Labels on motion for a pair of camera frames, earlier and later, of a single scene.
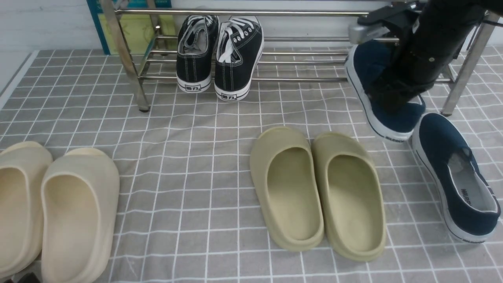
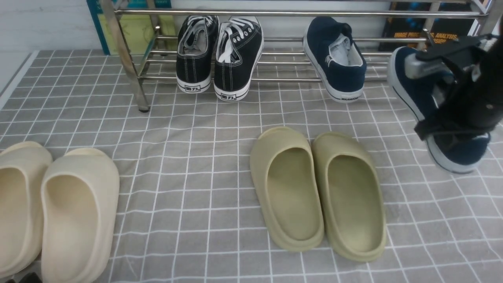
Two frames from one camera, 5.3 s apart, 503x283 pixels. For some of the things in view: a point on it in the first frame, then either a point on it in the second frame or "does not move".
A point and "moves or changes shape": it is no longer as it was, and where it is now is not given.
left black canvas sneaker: x=197 y=37 does not move
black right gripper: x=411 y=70 -> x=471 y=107
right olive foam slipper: x=351 y=184 does not move
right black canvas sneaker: x=239 y=48 does not move
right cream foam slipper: x=80 y=206 does not move
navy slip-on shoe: x=469 y=204 moves or changes shape
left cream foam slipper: x=22 y=167 does not move
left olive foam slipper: x=285 y=166 does not move
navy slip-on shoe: x=366 y=62 -> x=336 y=62
